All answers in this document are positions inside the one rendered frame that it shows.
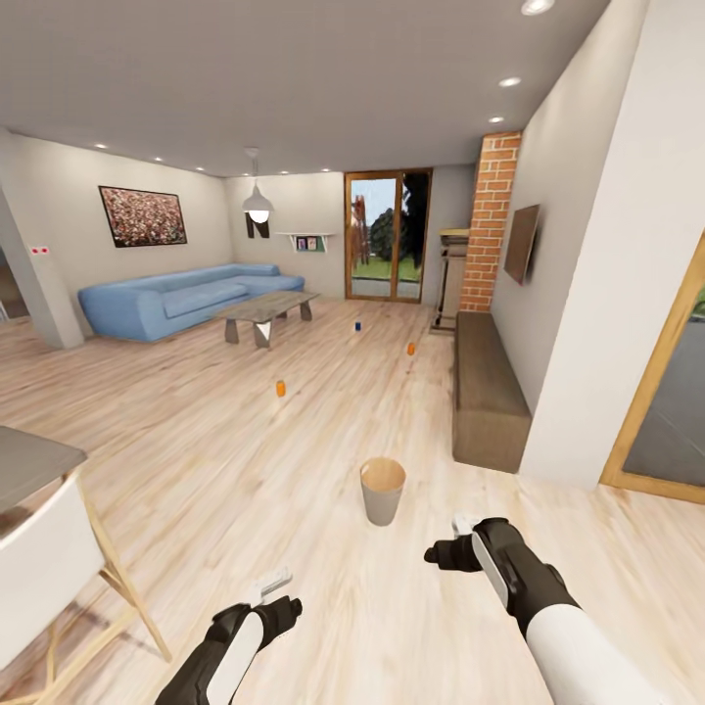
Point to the wall mounted tv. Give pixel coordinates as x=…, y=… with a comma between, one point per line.
x=521, y=243

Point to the room light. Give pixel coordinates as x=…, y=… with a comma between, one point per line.
x=256, y=202

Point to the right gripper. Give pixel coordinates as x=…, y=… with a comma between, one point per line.
x=449, y=555

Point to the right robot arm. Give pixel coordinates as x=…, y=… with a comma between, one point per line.
x=577, y=661

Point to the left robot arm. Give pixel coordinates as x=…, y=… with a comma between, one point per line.
x=217, y=667

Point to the trash can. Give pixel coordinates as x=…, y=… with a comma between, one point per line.
x=382, y=481

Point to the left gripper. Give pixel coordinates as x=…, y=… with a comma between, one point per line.
x=281, y=616

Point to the wood fireplace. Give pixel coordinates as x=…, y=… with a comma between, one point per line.
x=454, y=255

